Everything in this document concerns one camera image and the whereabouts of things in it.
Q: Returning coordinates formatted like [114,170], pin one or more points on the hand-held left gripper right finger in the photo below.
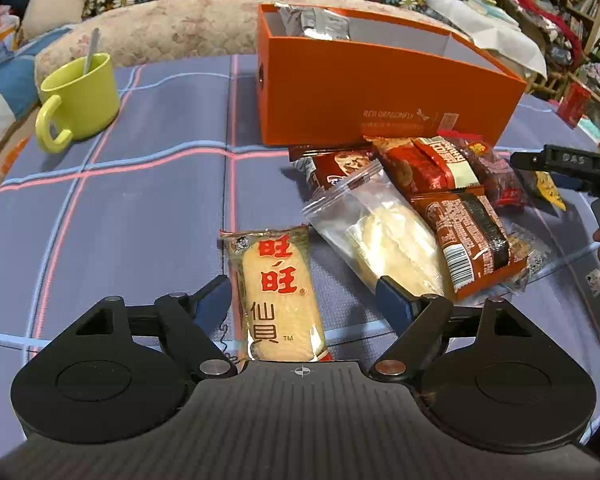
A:
[394,305]

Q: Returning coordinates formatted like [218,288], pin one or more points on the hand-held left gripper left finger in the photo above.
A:
[211,305]

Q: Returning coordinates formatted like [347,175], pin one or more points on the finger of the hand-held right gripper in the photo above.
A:
[527,161]

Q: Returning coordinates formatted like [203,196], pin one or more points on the yellow snack packet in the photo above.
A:
[550,192]

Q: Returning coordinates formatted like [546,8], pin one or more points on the rice cracker packet red print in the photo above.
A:
[275,290]

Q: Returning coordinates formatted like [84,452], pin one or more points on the orange cardboard box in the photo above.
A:
[360,95]

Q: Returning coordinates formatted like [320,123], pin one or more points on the shiny dark snack packet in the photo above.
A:
[310,20]

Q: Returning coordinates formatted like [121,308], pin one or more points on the clear bag of pale snacks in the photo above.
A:
[380,230]

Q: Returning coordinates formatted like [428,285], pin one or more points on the dark red snack packet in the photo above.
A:
[495,170]

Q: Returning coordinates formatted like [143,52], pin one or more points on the small clear snack packet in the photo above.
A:
[530,252]

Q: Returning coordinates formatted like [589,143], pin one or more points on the brown barcode snack packet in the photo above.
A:
[472,240]

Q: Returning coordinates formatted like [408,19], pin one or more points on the red-brown snack packet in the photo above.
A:
[420,162]

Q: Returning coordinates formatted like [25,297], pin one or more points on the blue plaid tablecloth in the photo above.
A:
[140,200]

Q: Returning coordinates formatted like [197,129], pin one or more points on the white cloth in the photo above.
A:
[500,35]

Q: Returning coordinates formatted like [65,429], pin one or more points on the red knitted blanket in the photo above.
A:
[545,15]

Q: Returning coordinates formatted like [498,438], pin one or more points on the green mug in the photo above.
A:
[80,95]

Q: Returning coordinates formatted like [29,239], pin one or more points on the beige quilted sofa cover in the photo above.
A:
[180,25]

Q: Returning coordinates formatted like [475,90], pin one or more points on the metal spoon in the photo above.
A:
[91,50]

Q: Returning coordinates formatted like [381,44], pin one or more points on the blue checked bedding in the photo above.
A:
[5,90]

